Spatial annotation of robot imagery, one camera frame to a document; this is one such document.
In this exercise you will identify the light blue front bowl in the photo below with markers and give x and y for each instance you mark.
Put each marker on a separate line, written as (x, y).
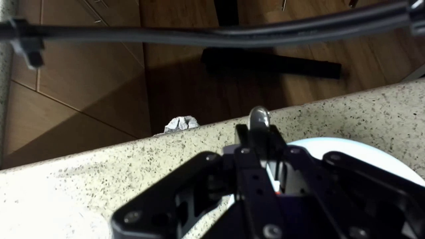
(317, 147)

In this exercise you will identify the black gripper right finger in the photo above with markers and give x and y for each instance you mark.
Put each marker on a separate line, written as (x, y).
(340, 197)

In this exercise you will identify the white spoon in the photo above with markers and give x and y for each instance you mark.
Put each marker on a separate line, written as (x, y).
(259, 127)

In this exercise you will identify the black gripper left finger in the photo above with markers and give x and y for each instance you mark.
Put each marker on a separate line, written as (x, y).
(175, 204)

